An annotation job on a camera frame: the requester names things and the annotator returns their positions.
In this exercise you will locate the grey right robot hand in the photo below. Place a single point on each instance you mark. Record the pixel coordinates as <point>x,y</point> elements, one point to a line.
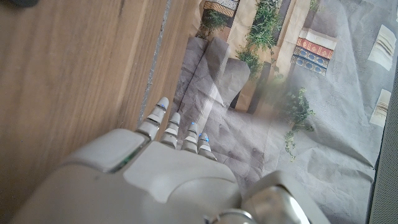
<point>155,186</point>

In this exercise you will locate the printed backdrop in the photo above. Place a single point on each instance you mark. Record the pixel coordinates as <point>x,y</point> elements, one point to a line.
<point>326,124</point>

